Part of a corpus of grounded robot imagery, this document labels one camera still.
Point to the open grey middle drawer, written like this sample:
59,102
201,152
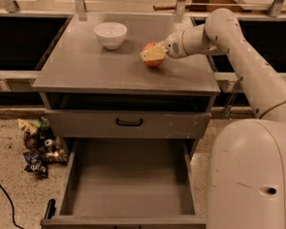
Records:
127,184

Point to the dark blue snack bag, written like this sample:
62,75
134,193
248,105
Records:
35,163

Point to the green snack bag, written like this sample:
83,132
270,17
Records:
42,124

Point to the grey drawer cabinet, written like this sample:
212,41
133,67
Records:
81,74

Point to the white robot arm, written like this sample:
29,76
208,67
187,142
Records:
246,187

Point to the closed grey top drawer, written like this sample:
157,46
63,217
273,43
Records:
128,124

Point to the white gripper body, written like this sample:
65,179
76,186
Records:
172,45

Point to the white ceramic bowl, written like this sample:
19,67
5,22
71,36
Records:
111,34

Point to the red apple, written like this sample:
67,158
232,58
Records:
152,63

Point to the brown snack bag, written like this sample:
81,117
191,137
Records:
44,142

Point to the wooden stick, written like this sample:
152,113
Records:
169,7

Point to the metal clamp bracket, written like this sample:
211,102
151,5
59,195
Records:
233,89

